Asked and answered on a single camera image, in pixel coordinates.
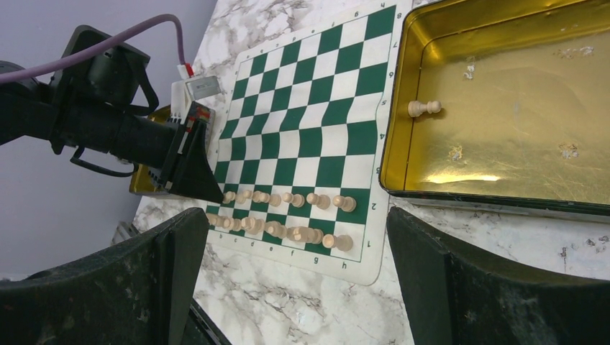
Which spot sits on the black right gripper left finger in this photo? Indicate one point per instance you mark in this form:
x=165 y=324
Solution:
x=138 y=291

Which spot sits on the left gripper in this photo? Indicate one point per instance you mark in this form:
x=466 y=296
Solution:
x=186 y=171

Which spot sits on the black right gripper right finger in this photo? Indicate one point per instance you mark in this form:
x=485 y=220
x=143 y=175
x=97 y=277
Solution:
x=457 y=293

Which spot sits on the fourteenth light chess pawn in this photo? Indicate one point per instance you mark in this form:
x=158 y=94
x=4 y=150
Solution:
x=229 y=197

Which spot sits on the thirteenth light chess pawn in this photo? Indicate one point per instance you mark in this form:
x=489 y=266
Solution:
x=241 y=198

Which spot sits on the eleventh light chess piece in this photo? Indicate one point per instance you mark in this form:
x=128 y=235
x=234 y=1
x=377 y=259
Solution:
x=224 y=222

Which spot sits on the twelfth light chess pawn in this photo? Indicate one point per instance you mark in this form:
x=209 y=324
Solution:
x=253 y=195

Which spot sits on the gold tin with light pieces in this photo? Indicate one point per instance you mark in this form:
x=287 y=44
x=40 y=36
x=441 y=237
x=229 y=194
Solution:
x=524 y=125

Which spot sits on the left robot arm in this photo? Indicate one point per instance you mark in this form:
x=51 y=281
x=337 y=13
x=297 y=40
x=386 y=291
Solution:
x=106 y=109

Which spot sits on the green white chess board mat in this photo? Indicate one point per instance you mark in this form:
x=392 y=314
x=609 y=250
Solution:
x=308 y=113

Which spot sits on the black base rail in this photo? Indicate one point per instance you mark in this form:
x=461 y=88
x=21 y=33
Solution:
x=200 y=328

